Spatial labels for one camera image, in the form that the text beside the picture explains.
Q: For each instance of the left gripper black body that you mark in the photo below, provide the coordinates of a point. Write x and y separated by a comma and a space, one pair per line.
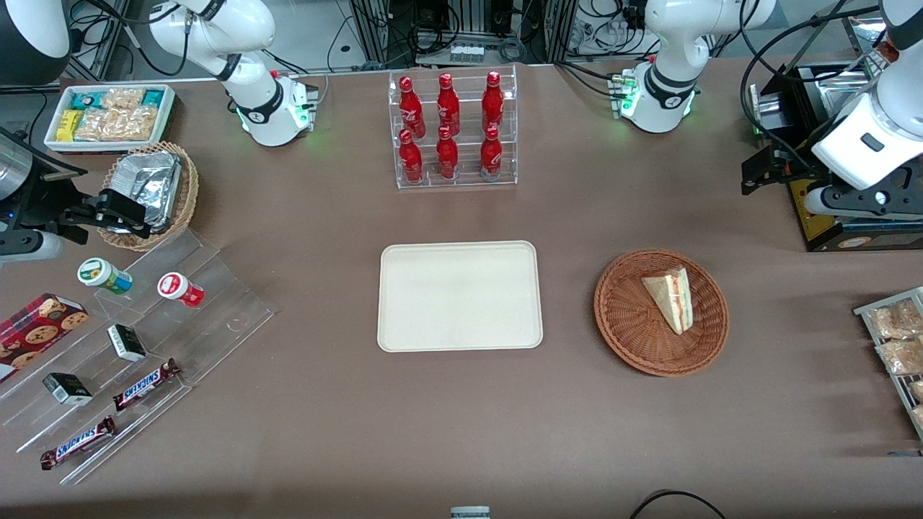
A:
794, 170

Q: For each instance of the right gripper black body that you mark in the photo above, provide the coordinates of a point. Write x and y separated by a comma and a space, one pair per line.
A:
49, 199

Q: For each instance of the triangle sandwich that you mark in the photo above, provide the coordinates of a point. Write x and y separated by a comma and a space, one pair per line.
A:
674, 303

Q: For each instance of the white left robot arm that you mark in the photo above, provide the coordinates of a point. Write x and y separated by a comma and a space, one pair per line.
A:
670, 86

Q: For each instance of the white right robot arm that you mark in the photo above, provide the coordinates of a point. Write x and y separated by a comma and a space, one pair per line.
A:
252, 108

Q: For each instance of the light tan wicker basket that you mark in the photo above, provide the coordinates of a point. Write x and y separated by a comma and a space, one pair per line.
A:
189, 194

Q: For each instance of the brown round wicker basket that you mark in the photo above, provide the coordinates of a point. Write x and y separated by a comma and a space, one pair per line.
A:
649, 346

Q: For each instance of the beige plastic serving tray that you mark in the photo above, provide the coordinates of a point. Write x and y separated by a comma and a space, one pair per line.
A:
461, 295

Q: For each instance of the silver foil wrapped package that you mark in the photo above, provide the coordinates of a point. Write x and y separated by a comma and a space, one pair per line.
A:
144, 169
159, 205

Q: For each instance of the black food warmer cabinet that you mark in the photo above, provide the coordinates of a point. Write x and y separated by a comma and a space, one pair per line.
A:
811, 220

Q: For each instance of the green lid snack cup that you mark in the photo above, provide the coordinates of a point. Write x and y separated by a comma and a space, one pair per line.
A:
94, 272

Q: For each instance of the white rectangular snack bin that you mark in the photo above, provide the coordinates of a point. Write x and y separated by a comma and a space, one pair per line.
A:
101, 146

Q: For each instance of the yellow snack packet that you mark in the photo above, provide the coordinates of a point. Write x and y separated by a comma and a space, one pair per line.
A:
68, 124

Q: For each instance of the red lid snack cup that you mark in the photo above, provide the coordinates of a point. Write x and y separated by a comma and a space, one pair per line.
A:
171, 286

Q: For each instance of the steel warmer pan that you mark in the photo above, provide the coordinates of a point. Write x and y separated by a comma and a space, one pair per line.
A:
840, 90

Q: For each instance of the clear bag of crackers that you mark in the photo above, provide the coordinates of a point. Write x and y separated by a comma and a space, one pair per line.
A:
115, 124
122, 97

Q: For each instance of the teal snack packet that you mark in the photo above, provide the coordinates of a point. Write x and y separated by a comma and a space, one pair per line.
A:
85, 99
153, 96

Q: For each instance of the red tartan cookie box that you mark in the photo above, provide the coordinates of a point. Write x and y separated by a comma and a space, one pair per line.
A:
36, 331

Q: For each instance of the small black carton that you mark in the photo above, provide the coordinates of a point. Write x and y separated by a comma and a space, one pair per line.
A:
68, 389
126, 342

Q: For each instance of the clear acrylic stepped stand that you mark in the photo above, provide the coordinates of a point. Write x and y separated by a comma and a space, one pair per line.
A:
231, 324

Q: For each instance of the Snickers chocolate bar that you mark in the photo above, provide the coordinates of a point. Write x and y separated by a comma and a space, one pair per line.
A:
144, 386
78, 443

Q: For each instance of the clear bag of biscuits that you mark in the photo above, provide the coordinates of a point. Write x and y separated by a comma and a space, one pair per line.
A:
917, 391
919, 417
905, 357
898, 321

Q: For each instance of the white power strip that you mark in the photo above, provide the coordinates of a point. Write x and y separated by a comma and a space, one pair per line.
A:
598, 32
467, 53

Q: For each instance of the red aluminium cola bottle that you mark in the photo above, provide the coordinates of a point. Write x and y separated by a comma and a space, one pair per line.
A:
491, 155
448, 104
492, 102
447, 157
411, 160
411, 108

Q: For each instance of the clear acrylic bottle rack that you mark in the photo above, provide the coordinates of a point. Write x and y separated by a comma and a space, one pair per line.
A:
429, 182

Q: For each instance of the grey device edge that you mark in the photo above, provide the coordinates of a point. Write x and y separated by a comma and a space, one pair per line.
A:
470, 513

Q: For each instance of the aluminium frame post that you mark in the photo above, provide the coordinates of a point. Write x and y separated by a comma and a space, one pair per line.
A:
559, 29
371, 29
101, 43

